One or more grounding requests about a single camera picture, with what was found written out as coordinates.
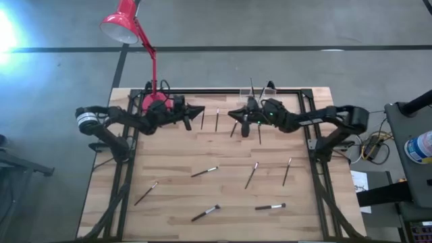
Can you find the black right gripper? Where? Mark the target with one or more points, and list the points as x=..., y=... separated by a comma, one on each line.
x=253, y=116

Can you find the white and blue canister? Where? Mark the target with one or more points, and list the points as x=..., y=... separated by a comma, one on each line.
x=420, y=148

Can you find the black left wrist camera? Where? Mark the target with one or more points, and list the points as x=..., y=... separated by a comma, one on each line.
x=179, y=102

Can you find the thick makeup brush silver ferrule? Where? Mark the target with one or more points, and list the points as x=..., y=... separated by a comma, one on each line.
x=205, y=213
x=270, y=207

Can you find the red desk lamp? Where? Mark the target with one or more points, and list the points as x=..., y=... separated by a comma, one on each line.
x=125, y=23

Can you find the black computer case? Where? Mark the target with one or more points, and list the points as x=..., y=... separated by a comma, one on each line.
x=422, y=233

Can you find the dark grey cart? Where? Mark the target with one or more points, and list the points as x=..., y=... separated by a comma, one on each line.
x=415, y=182

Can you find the makeup brush with pale head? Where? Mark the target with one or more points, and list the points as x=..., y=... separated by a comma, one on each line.
x=233, y=131

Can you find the white paper sheet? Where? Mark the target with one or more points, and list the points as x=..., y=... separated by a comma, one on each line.
x=359, y=179

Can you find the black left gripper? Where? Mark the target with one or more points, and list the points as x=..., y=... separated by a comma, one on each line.
x=178, y=115

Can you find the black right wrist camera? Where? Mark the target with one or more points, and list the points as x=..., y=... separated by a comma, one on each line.
x=253, y=102

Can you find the black pole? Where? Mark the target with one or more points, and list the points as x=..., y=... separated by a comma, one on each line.
x=416, y=103

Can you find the makeup brush with black head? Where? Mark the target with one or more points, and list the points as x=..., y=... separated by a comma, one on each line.
x=259, y=136

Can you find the black floor stand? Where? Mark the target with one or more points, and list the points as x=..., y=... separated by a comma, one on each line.
x=30, y=167

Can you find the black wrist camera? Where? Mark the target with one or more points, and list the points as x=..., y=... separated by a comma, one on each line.
x=253, y=102
x=179, y=102

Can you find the black clamp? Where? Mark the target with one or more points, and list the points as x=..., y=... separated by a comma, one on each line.
x=148, y=86
x=270, y=84

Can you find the clear acrylic brush organizer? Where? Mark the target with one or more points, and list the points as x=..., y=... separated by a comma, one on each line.
x=244, y=95

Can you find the black aluminium table frame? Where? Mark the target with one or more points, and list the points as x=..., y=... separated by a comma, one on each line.
x=219, y=91

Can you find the black cart base beam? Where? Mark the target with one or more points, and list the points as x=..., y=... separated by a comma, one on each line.
x=384, y=195

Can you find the black power strip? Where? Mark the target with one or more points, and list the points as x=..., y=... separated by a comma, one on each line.
x=373, y=146

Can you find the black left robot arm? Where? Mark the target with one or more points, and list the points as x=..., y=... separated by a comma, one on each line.
x=108, y=138

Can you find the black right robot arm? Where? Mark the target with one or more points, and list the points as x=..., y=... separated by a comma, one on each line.
x=354, y=118

